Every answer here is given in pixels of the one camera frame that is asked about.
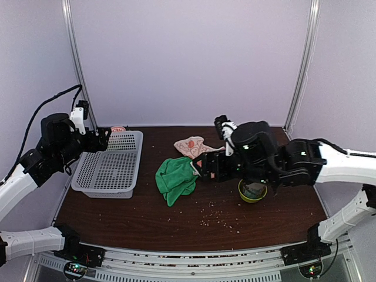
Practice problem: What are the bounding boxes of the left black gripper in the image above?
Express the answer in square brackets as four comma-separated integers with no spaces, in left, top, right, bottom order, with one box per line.
[55,126,111,167]

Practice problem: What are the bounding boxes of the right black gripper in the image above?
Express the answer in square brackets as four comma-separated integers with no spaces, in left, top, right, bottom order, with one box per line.
[192,149,277,187]

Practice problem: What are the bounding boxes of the orange bunny pattern towel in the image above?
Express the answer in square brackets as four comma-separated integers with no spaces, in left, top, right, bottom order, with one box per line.
[173,136,226,159]

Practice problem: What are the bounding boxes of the green microfiber towel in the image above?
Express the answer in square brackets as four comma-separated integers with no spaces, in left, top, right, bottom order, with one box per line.
[155,157,198,207]

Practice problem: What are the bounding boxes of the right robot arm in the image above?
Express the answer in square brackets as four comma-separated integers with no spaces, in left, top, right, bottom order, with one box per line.
[191,115,375,260]

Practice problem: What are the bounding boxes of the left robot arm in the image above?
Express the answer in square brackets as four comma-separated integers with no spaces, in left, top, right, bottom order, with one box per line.
[1,113,112,264]

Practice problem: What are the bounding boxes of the white perforated plastic basket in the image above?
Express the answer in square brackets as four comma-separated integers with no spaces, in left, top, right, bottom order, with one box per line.
[70,130,143,199]

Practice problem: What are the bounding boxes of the green bowl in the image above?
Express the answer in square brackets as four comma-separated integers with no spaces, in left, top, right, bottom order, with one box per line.
[238,179,267,203]

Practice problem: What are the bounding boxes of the white coral pattern mug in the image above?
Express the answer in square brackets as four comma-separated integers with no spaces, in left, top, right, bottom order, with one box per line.
[244,183,265,199]

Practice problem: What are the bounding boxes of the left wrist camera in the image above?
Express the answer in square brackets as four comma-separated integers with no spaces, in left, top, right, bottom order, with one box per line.
[69,100,89,135]

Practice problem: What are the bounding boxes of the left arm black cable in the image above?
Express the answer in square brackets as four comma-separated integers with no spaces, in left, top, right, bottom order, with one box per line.
[0,84,83,184]

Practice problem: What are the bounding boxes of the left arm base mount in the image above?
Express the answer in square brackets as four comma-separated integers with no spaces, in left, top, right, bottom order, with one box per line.
[53,224,105,281]

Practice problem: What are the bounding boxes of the left aluminium frame post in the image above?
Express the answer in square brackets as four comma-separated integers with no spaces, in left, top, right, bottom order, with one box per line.
[61,0,98,129]

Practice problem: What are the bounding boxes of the aluminium frame post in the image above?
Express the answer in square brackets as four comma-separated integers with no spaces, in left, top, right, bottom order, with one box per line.
[61,0,98,129]
[284,0,321,136]

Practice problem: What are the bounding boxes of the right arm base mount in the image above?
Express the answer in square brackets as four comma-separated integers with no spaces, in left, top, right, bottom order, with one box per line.
[280,242,331,280]

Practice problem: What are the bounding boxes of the right aluminium frame post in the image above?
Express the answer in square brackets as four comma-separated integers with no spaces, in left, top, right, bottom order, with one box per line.
[284,0,321,136]

